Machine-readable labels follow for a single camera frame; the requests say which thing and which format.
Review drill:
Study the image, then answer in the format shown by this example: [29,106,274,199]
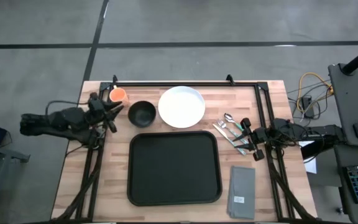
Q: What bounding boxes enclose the green-handled fork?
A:
[216,119,250,146]

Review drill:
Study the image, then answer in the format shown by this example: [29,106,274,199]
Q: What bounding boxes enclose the yellow cable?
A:
[296,72,334,114]

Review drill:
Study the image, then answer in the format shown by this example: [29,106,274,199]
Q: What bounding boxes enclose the black bowl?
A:
[127,100,157,128]

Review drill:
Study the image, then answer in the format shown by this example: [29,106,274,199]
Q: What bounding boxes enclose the grey metal stand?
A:
[0,139,30,164]

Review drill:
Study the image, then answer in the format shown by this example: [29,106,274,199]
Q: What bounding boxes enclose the white plate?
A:
[157,85,206,129]

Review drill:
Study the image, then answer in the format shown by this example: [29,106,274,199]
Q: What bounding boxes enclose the green-handled spoon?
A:
[224,112,245,131]

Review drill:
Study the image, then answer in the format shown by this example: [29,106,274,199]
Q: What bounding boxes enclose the green-handled knife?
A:
[212,123,247,156]

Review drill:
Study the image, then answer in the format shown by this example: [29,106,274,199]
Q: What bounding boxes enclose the white paper sheet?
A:
[298,140,318,174]

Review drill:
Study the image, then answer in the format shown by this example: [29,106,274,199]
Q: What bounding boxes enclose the black tray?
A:
[127,130,223,207]

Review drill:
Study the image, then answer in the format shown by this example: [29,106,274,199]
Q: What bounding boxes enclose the grey desk top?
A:
[328,63,358,149]

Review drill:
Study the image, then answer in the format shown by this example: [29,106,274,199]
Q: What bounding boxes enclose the black power adapter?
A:
[301,95,315,118]

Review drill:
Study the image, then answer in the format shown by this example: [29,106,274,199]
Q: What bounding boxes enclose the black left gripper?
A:
[85,105,125,134]

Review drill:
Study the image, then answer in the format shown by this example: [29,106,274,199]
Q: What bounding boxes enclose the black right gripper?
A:
[232,117,272,162]

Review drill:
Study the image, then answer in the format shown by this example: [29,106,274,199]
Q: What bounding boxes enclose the black aluminium table frame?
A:
[51,74,318,224]

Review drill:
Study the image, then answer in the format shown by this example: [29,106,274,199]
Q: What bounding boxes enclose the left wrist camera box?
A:
[88,92,106,113]

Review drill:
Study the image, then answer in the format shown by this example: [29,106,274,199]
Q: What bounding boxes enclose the black desk leg bar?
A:
[301,141,336,160]

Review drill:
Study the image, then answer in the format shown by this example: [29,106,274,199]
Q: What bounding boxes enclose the grey napkin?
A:
[227,165,256,220]

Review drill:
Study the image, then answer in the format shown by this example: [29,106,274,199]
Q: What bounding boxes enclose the orange cup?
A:
[109,85,130,105]

